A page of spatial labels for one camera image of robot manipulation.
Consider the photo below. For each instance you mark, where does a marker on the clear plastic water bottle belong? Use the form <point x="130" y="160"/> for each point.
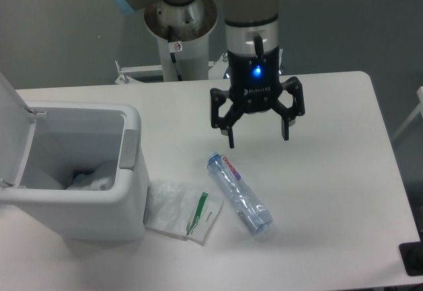
<point x="250" y="209"/>

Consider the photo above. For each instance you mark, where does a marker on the black device at table edge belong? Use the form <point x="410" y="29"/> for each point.
<point x="411" y="254"/>

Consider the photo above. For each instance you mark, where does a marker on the crumpled clear plastic bag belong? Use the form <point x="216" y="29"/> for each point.
<point x="170" y="208"/>

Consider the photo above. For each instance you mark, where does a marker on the white packet with green stripe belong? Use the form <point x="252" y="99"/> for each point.
<point x="205" y="212"/>

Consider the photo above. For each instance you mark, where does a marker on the white trash can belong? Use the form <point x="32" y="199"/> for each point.
<point x="74" y="138"/>

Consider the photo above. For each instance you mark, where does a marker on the white trash can lid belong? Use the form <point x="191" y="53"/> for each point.
<point x="17" y="131"/>

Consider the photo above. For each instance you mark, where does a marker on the trash inside the can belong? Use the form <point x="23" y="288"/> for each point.
<point x="102" y="178"/>

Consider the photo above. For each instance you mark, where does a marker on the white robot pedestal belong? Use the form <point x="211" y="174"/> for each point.
<point x="182" y="35"/>

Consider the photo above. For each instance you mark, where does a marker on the white frame at right edge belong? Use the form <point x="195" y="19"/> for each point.
<point x="410" y="122"/>

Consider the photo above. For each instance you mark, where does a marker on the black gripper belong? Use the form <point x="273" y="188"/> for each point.
<point x="254" y="82"/>

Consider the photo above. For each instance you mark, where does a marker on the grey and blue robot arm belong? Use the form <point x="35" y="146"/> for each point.
<point x="251" y="30"/>

